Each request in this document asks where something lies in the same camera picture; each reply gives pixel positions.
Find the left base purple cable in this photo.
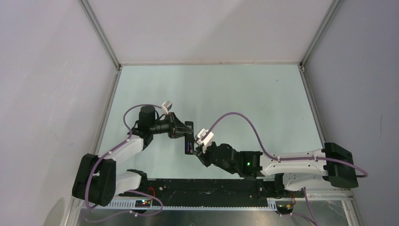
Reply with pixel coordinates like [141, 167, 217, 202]
[86, 190, 164, 224]

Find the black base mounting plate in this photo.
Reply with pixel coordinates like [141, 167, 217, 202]
[138, 179, 287, 208]

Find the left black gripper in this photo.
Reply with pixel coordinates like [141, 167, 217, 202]
[150, 112, 193, 139]

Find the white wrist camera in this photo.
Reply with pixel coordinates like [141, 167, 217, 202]
[194, 128, 214, 153]
[161, 101, 172, 115]

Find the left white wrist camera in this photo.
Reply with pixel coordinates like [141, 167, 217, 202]
[161, 101, 172, 115]

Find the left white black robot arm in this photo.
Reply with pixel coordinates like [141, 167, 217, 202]
[72, 101, 193, 209]

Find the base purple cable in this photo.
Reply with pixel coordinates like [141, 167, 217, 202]
[280, 187, 319, 226]
[86, 190, 164, 224]

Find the black remote control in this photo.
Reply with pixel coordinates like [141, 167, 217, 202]
[184, 123, 195, 155]

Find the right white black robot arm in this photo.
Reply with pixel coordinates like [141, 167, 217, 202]
[191, 142, 359, 197]

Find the aluminium frame rail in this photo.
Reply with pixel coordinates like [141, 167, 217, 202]
[70, 178, 354, 213]

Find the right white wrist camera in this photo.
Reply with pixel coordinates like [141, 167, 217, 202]
[194, 128, 214, 153]

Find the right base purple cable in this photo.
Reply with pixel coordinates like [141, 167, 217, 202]
[280, 187, 319, 226]

